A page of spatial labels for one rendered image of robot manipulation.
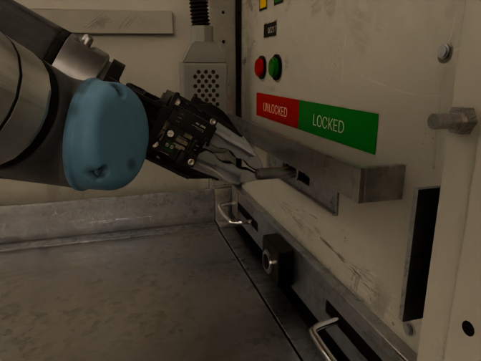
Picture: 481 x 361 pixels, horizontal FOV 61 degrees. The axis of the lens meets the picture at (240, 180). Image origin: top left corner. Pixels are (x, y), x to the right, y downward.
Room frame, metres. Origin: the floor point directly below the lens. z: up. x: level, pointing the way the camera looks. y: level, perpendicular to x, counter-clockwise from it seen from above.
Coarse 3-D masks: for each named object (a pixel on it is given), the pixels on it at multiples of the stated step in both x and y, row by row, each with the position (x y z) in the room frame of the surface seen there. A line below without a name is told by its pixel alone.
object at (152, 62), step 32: (32, 0) 0.78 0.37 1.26; (64, 0) 0.79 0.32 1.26; (96, 0) 0.80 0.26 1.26; (128, 0) 0.81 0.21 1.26; (160, 0) 0.82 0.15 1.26; (96, 32) 0.78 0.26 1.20; (128, 32) 0.79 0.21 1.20; (160, 32) 0.80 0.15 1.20; (128, 64) 0.81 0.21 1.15; (160, 64) 0.81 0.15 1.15; (160, 96) 0.81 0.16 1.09; (0, 192) 0.77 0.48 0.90; (32, 192) 0.78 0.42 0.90; (64, 192) 0.79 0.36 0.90; (96, 192) 0.79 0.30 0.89; (128, 192) 0.80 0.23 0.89; (160, 192) 0.81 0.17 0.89
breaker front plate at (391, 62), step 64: (256, 0) 0.65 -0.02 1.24; (320, 0) 0.45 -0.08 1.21; (384, 0) 0.35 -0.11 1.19; (448, 0) 0.28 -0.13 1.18; (320, 64) 0.45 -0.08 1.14; (384, 64) 0.34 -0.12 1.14; (448, 64) 0.27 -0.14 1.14; (384, 128) 0.33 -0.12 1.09; (256, 192) 0.64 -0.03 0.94; (320, 192) 0.43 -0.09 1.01; (320, 256) 0.42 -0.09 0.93; (384, 256) 0.32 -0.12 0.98; (384, 320) 0.31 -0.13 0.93
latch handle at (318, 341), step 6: (330, 318) 0.35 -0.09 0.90; (336, 318) 0.35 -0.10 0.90; (318, 324) 0.34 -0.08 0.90; (324, 324) 0.35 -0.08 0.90; (330, 324) 0.35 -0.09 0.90; (336, 324) 0.35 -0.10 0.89; (312, 330) 0.33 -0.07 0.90; (318, 330) 0.34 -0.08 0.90; (312, 336) 0.33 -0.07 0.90; (318, 336) 0.33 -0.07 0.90; (318, 342) 0.32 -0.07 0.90; (318, 348) 0.31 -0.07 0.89; (324, 348) 0.31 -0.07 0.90; (324, 354) 0.30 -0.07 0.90; (330, 354) 0.30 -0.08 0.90; (330, 360) 0.29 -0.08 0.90; (336, 360) 0.29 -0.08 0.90
